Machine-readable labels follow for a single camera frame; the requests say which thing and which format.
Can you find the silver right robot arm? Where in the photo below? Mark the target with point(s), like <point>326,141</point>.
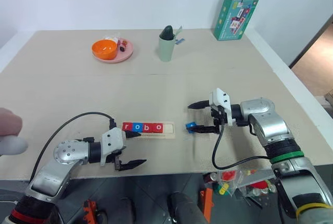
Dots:
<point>281,140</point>

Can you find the clear bag of small items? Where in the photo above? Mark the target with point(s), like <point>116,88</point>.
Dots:
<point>112,38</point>

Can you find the dark green toy vegetable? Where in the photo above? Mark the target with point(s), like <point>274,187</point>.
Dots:
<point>166,32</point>

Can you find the small orange black device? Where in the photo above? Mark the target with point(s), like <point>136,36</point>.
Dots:
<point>89,209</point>

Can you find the blue letter o block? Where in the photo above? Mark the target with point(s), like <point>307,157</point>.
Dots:
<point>136,127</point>

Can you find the person's bare hand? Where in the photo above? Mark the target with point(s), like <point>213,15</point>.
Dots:
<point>9,123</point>

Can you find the dark rounded shape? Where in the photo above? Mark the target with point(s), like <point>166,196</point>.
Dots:
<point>184,208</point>

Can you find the light green stick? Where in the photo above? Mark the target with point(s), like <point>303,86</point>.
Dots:
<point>178,31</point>

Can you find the orange upright tool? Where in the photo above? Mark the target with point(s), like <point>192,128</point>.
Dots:
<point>206,205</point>

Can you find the pale green cup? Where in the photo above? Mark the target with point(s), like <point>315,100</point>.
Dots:
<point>166,50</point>

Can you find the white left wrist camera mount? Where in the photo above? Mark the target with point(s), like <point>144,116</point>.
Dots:
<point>113,142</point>

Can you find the red letter tile b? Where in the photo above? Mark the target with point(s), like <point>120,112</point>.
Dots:
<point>147,127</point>

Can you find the red letter o block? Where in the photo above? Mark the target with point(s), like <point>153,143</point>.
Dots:
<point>158,127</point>

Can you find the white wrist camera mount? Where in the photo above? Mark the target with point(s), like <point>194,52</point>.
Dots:
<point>221,99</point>
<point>113,142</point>

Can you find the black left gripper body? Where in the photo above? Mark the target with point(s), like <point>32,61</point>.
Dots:
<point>118,157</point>

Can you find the small blue clip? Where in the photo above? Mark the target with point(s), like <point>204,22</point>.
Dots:
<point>180,40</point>

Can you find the orange plastic bowl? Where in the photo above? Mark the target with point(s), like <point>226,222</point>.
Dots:
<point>104,50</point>

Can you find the pink round plate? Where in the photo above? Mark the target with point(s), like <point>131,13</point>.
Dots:
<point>126,54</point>

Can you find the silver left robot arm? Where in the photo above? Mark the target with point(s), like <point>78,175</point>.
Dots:
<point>59,156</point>

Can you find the clear bag of colourful toys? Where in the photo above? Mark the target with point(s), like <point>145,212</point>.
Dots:
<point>229,179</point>

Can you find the teal cardboard box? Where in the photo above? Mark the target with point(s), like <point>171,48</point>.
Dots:
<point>231,22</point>

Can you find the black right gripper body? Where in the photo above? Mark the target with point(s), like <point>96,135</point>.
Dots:
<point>219,114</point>

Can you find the beige table cover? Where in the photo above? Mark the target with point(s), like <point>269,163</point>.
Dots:
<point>161,86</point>

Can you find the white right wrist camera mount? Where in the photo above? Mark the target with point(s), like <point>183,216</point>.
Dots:
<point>221,99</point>

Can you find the blue letter tile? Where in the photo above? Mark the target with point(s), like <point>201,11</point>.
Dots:
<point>191,124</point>

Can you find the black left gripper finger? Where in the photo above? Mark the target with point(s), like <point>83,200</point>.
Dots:
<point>131,164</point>
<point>131,134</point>

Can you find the red letter r block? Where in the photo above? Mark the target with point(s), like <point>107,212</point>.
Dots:
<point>127,126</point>

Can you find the white rounded object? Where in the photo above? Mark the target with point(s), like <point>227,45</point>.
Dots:
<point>13,146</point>

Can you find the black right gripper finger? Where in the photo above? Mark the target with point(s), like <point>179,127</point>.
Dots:
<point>205,129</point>
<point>200,105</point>

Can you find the wooden letter tile rack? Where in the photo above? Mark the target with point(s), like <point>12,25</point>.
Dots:
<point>169,130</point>

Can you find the small red and black toy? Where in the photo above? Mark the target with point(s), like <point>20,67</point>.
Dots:
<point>122,45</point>

